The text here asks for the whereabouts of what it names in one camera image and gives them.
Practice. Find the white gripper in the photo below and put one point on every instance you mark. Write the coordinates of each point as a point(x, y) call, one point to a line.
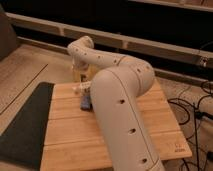
point(83, 76)

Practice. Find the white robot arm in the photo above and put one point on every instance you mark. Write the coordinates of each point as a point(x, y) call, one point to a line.
point(113, 90)

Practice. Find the dark grey floor mat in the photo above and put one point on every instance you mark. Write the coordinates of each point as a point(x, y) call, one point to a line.
point(23, 141)

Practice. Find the grey sofa corner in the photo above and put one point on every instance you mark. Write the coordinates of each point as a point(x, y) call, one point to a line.
point(8, 38)

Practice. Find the white shelf rail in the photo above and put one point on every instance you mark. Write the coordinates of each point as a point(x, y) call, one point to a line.
point(153, 48)

